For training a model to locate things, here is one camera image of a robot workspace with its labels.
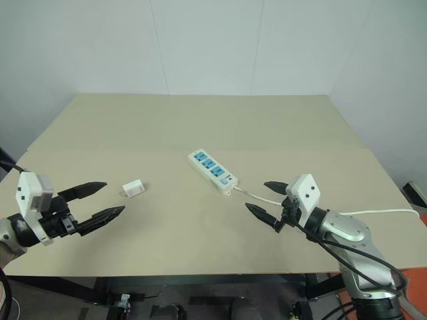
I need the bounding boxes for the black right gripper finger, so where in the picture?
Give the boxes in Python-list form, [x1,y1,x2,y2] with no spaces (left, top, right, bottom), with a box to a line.
[244,202,280,229]
[264,180,289,198]

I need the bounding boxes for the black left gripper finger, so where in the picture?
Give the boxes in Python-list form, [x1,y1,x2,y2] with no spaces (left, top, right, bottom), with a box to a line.
[77,205,126,237]
[57,181,108,203]

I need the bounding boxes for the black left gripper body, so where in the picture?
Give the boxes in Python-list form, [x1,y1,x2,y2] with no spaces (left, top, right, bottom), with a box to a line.
[38,195,83,239]

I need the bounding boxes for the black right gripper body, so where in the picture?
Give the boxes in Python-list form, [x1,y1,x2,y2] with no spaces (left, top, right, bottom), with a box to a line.
[274,196,303,235]

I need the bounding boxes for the white plug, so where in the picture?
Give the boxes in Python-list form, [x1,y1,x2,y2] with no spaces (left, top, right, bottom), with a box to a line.
[119,179,148,198]

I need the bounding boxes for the white power strip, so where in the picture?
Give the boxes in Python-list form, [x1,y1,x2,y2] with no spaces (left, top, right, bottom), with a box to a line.
[186,148,240,198]

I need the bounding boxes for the grey black box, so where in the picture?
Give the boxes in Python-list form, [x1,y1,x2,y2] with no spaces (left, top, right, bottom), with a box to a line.
[401,181,427,208]

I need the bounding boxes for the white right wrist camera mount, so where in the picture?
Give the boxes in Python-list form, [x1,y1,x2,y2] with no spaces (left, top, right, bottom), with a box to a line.
[285,173,323,215]

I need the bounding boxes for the black table frame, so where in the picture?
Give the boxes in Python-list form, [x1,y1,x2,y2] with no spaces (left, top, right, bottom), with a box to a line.
[5,265,338,306]

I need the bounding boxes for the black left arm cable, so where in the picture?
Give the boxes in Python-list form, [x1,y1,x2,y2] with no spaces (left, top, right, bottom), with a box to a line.
[0,159,28,175]

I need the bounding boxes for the white power cable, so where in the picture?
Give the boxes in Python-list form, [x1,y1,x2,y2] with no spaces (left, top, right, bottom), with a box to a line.
[233,185,420,218]

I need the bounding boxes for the thick black cable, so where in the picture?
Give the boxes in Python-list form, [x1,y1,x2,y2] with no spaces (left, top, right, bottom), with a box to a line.
[0,266,15,320]

